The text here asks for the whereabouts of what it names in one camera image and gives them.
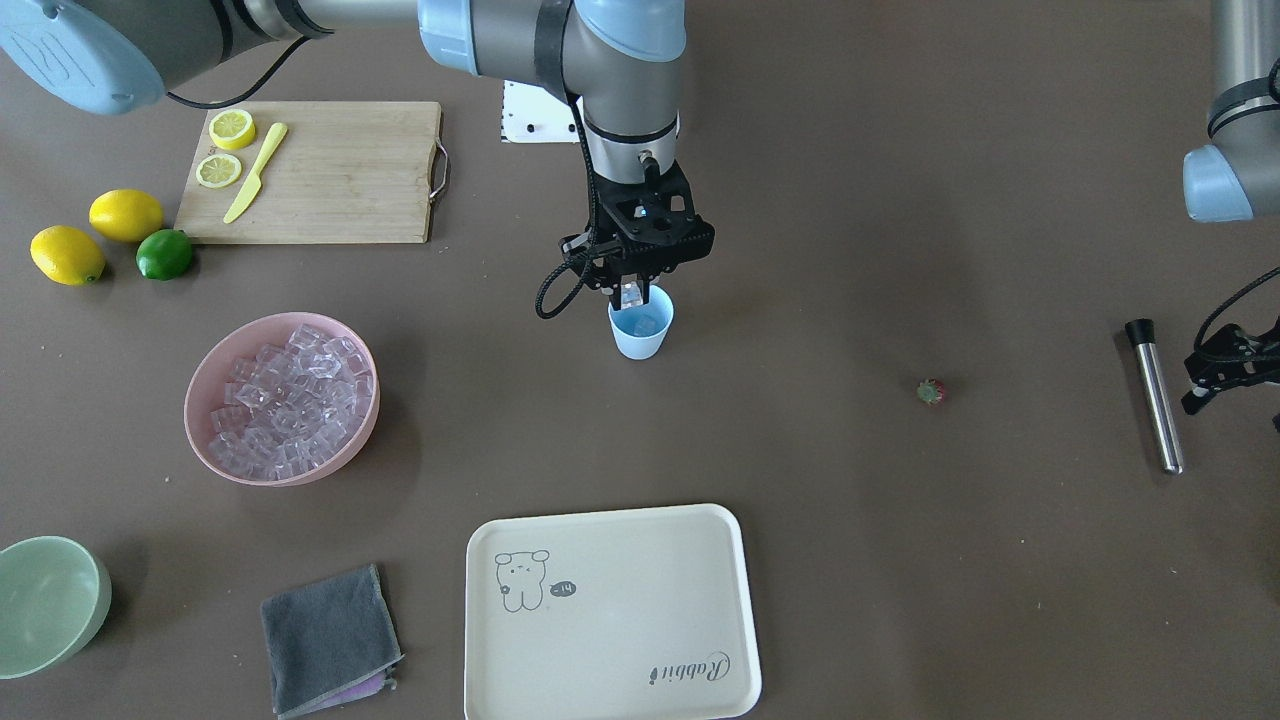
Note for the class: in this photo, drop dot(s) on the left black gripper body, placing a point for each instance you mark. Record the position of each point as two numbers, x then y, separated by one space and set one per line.
1200 393

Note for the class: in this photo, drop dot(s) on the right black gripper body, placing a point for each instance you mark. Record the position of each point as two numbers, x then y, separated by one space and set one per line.
601 275

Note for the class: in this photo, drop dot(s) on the clear ice cube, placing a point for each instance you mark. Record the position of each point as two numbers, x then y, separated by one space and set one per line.
631 295

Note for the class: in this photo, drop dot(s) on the red strawberry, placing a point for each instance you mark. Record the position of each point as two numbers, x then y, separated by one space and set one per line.
931 391

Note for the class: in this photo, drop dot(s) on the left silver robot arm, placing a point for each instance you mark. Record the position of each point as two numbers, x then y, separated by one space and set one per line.
1233 178

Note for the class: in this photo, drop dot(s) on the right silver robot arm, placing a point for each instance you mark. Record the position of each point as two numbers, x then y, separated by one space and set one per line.
617 65

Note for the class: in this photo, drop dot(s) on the blue plastic cup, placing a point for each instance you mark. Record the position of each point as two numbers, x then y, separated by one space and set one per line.
639 331

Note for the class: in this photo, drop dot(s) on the pink bowl of ice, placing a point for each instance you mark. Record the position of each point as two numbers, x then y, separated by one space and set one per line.
283 401

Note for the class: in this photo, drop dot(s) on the steel muddler with black tip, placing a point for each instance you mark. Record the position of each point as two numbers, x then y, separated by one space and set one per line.
1142 337

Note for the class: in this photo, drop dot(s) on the cream rabbit tray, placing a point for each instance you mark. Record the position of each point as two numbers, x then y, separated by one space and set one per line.
624 614

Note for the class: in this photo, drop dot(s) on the wooden cutting board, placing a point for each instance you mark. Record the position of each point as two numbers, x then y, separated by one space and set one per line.
346 172

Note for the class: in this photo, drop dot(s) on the yellow plastic knife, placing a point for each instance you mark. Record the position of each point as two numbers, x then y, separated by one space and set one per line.
252 184

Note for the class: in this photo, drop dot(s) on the lemon half slice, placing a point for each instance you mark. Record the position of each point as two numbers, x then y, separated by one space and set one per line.
232 129

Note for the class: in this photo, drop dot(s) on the grey folded cloth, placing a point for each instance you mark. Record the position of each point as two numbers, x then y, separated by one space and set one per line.
330 643

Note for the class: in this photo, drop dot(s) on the green lime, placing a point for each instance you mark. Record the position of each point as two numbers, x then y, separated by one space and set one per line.
164 255

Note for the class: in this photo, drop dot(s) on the yellow lemon near board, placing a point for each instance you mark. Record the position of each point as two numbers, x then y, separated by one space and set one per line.
126 215

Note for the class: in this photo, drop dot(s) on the yellow lemon far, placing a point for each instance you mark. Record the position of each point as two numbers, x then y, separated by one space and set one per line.
67 255

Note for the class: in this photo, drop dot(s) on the green bowl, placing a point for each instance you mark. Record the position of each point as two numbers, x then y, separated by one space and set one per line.
55 595

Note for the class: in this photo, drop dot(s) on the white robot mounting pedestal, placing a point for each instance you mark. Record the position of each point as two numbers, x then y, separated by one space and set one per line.
530 115

